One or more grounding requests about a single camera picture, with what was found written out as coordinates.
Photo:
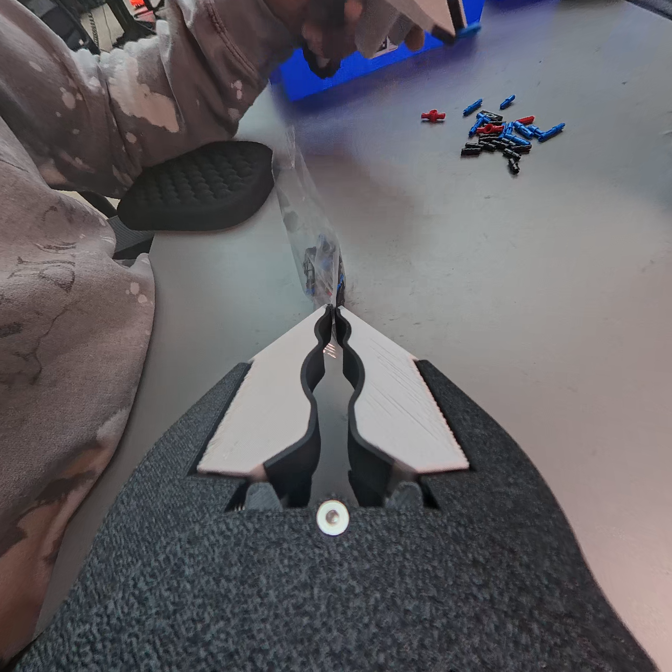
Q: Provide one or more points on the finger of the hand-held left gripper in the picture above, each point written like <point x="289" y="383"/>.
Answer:
<point x="433" y="13"/>
<point x="452" y="10"/>

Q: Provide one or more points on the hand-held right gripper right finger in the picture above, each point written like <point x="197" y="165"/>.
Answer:
<point x="404" y="414"/>

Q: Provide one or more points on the grey desk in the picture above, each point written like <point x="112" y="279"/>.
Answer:
<point x="525" y="315"/>

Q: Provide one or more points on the black office chair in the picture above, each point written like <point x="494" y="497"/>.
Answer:
<point x="68" y="21"/>

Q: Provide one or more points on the black emblem tile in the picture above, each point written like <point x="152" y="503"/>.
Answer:
<point x="491" y="115"/>

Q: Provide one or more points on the small clear plastic bag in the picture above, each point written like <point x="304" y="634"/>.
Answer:
<point x="317" y="262"/>

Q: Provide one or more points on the person's grey sweatshirt torso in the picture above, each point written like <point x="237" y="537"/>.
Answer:
<point x="63" y="341"/>

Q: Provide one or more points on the blue plastic storage bin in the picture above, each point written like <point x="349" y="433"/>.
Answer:
<point x="341" y="78"/>

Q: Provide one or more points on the person's left forearm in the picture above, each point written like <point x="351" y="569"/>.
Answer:
<point x="157" y="78"/>

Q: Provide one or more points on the black chair armrest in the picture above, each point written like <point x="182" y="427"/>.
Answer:
<point x="199" y="183"/>

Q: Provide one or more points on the person's left hand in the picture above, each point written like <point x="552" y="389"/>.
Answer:
<point x="315" y="26"/>

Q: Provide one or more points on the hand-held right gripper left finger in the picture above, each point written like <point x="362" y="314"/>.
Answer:
<point x="262" y="414"/>

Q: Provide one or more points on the pile of small toy pins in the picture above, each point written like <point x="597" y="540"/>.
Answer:
<point x="498" y="144"/>

